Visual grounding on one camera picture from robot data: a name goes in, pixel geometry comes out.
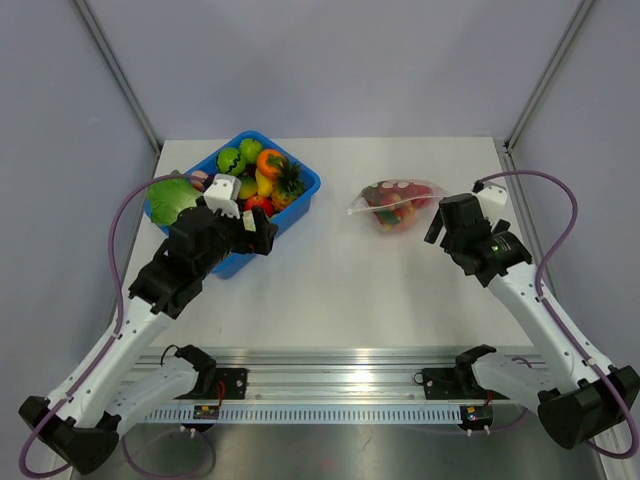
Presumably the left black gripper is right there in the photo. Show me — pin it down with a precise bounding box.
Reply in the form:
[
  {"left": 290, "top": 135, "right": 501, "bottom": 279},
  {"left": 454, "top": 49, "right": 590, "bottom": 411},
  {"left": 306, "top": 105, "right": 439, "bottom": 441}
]
[{"left": 196, "top": 204, "right": 277, "bottom": 278}]

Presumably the clear dotted zip bag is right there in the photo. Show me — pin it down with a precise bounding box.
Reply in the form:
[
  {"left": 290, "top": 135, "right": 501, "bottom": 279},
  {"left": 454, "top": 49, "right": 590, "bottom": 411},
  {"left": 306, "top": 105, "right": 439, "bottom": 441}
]
[{"left": 346, "top": 179, "right": 446, "bottom": 233}]

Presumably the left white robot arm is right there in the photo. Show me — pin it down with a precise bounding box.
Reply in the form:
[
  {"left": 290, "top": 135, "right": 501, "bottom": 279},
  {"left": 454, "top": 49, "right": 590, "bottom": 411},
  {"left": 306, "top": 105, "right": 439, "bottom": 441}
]
[{"left": 19, "top": 206, "right": 278, "bottom": 475}]

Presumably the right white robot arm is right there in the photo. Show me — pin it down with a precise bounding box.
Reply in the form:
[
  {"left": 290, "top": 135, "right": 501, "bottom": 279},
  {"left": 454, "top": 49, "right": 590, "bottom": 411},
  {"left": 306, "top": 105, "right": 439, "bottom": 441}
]
[{"left": 425, "top": 190, "right": 639, "bottom": 449}]

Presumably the red apple toy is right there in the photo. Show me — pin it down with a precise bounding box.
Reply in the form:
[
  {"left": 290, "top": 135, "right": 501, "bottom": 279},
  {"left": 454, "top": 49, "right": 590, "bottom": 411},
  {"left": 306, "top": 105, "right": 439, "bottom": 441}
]
[{"left": 243, "top": 195, "right": 275, "bottom": 218}]

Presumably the yellow banana toy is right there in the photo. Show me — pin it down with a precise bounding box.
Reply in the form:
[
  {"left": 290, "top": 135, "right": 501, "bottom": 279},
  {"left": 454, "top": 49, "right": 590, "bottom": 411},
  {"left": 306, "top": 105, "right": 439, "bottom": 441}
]
[{"left": 255, "top": 170, "right": 275, "bottom": 197}]

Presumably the pineapple toy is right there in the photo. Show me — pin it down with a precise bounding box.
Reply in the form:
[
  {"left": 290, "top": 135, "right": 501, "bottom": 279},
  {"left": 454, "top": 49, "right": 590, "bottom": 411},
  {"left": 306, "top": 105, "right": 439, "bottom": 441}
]
[{"left": 271, "top": 158, "right": 305, "bottom": 212}]

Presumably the orange persimmon toy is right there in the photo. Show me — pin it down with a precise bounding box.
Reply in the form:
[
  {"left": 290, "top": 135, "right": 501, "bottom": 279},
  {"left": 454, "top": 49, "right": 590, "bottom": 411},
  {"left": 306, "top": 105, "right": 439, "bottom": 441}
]
[{"left": 256, "top": 149, "right": 285, "bottom": 180}]

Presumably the green apple toy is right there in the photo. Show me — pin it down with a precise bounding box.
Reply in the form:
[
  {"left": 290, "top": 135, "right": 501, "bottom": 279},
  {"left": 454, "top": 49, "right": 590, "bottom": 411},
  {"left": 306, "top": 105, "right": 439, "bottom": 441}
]
[{"left": 216, "top": 147, "right": 246, "bottom": 176}]

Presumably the green bumpy fruit toy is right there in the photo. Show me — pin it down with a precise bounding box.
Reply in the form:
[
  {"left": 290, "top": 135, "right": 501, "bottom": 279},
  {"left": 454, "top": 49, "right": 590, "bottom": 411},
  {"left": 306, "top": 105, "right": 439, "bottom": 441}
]
[{"left": 238, "top": 138, "right": 263, "bottom": 164}]

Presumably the green lettuce toy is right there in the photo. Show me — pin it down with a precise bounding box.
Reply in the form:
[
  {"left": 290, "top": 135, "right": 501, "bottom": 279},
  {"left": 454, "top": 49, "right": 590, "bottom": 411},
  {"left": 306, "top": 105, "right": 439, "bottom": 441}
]
[{"left": 146, "top": 171, "right": 201, "bottom": 227}]

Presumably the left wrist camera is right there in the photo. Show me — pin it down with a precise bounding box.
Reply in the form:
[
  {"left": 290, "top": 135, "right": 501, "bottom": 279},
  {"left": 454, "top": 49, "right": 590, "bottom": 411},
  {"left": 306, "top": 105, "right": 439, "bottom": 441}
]
[{"left": 203, "top": 173, "right": 241, "bottom": 219}]

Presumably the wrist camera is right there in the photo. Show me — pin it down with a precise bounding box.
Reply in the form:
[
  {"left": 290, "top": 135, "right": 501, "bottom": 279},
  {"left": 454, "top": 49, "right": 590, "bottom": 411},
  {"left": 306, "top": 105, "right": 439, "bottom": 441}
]
[
  {"left": 472, "top": 180, "right": 508, "bottom": 219},
  {"left": 203, "top": 173, "right": 241, "bottom": 219}
]

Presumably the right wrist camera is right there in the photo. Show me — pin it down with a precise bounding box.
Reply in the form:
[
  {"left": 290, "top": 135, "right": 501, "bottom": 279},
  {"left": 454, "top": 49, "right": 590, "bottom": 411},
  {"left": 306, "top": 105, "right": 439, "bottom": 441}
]
[{"left": 472, "top": 180, "right": 508, "bottom": 219}]

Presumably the aluminium rail frame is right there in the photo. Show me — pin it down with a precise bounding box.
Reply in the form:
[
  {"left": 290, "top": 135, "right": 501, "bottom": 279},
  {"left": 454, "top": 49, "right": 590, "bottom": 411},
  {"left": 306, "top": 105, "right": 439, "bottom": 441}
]
[{"left": 119, "top": 344, "right": 611, "bottom": 406}]

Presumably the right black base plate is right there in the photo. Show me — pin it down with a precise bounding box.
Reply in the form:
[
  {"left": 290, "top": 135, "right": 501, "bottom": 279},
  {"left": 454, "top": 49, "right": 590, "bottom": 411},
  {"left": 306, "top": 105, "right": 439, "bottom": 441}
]
[{"left": 413, "top": 367, "right": 494, "bottom": 401}]

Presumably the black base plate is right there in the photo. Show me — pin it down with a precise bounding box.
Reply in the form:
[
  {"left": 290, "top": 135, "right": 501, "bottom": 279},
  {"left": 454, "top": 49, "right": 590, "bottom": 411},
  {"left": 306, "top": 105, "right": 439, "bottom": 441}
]
[
  {"left": 413, "top": 367, "right": 494, "bottom": 401},
  {"left": 212, "top": 367, "right": 249, "bottom": 400}
]

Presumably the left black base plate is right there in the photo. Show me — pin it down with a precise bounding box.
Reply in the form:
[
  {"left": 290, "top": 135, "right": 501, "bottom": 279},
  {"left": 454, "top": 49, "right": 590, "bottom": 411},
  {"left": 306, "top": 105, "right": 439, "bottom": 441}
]
[{"left": 212, "top": 367, "right": 249, "bottom": 400}]

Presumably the slotted white cable duct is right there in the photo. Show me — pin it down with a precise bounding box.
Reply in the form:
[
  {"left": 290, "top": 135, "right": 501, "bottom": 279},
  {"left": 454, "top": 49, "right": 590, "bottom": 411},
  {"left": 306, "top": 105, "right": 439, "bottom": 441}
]
[{"left": 143, "top": 403, "right": 493, "bottom": 425}]

